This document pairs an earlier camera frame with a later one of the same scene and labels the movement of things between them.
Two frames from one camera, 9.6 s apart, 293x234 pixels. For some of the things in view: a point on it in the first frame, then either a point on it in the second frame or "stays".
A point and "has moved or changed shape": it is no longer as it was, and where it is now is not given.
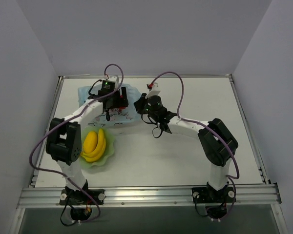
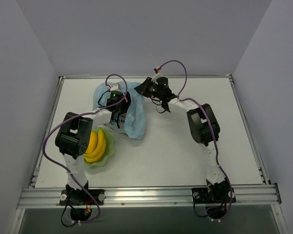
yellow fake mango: (90, 142) stays
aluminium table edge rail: (229, 75) stays
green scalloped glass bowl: (110, 141) stays
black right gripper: (140, 105) -> (146, 86)
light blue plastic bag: (121, 116) has moved or changed shape
